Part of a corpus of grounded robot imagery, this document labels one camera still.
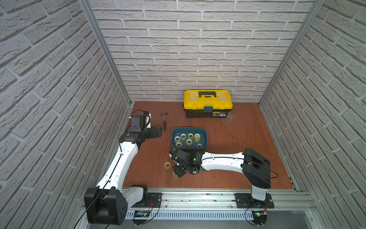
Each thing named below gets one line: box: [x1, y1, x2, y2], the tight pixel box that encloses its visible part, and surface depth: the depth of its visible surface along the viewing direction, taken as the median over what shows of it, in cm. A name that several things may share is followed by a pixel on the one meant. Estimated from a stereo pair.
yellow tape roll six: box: [193, 133, 201, 143], surface depth 98 cm
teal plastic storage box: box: [171, 126, 208, 149], surface depth 97 cm
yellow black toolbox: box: [183, 89, 234, 119], surface depth 102 cm
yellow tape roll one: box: [180, 133, 187, 141], surface depth 99 cm
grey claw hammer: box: [160, 112, 169, 131], surface depth 109 cm
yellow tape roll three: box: [185, 138, 193, 147], surface depth 97 cm
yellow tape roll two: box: [163, 161, 172, 169], surface depth 87 cm
